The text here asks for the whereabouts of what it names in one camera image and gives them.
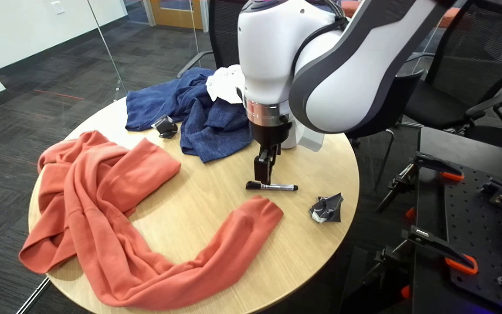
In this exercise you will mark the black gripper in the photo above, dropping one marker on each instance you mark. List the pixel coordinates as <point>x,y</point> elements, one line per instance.
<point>271,124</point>

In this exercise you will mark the black marker with white label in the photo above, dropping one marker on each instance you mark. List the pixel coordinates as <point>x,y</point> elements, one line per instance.
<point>257,185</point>

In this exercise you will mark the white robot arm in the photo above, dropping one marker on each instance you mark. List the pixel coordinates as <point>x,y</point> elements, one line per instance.
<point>312,64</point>

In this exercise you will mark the round wooden table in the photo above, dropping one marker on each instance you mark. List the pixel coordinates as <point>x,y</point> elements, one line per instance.
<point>183,216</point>

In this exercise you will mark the dark blue cloth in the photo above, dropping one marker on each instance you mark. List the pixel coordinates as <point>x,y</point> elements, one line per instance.
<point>212,129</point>

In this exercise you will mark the black binder clip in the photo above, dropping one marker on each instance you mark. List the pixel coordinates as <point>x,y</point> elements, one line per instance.
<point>327,207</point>

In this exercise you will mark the white paper doily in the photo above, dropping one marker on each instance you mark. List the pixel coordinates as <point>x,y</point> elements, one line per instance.
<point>228,84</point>

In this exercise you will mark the small black round object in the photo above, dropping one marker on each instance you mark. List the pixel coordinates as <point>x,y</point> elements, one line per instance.
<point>167,125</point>

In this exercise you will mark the orange cloth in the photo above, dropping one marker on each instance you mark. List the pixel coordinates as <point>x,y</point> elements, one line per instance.
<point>92,185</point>

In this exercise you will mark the black side table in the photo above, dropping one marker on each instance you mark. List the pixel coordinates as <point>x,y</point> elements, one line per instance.
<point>434,289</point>

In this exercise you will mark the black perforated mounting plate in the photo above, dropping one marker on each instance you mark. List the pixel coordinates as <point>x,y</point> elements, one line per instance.
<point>474,213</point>

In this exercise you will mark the black mesh office chair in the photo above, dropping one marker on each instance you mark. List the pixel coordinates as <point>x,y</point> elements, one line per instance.
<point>467,73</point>

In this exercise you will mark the wooden door frame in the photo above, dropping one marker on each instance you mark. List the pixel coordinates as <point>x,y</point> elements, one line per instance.
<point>188,14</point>

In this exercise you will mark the orange handled clamp far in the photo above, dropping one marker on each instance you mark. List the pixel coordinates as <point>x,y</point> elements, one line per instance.
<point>409,176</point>

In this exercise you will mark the orange handled clamp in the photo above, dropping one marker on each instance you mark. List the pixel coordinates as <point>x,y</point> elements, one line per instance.
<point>418,237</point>
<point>409,176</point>

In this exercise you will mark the orange handled clamp near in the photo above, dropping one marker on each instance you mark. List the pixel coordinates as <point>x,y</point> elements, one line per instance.
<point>418,237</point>

